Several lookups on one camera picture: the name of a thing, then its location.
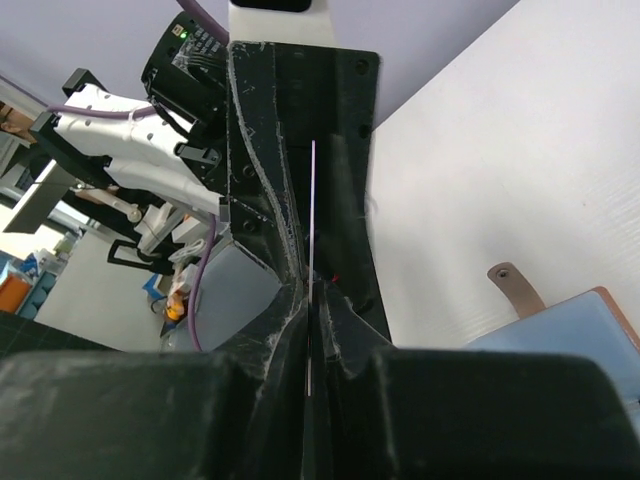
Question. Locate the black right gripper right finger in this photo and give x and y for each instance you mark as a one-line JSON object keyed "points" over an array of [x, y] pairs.
{"points": [[400, 413]]}

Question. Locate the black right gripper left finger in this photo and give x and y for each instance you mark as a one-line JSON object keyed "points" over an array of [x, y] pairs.
{"points": [[236, 412]]}

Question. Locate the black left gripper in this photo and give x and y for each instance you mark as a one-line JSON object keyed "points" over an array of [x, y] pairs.
{"points": [[185, 80]]}

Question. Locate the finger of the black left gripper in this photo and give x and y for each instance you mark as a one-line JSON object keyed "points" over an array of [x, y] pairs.
{"points": [[344, 249]]}

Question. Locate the silver VIP card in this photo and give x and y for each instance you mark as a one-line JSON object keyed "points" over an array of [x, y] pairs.
{"points": [[311, 260]]}

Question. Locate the tan leather card holder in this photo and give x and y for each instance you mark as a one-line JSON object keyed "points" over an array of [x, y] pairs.
{"points": [[589, 325]]}

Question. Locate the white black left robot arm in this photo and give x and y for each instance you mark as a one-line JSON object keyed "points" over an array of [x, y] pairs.
{"points": [[103, 139]]}

